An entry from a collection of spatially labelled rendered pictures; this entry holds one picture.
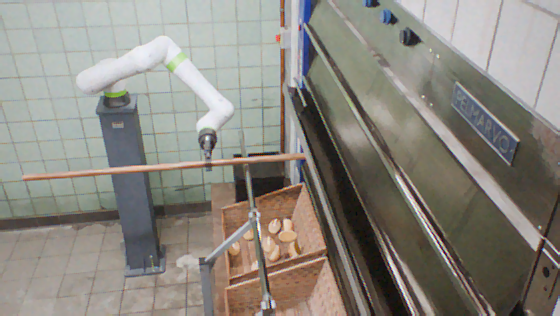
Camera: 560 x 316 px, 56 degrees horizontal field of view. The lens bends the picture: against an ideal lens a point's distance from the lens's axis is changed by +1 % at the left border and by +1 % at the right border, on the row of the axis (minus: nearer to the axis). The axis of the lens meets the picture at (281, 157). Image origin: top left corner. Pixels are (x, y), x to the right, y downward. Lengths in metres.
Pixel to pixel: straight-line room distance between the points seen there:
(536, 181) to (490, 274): 0.22
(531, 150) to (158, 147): 3.11
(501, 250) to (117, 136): 2.40
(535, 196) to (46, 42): 3.09
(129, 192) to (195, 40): 1.04
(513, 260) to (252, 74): 2.75
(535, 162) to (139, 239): 2.87
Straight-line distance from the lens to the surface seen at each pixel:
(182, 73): 2.65
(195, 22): 3.41
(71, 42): 3.54
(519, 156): 0.96
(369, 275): 1.52
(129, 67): 2.60
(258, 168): 3.03
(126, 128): 3.05
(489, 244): 1.07
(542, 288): 0.94
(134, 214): 3.37
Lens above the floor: 2.46
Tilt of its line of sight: 32 degrees down
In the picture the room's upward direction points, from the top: straight up
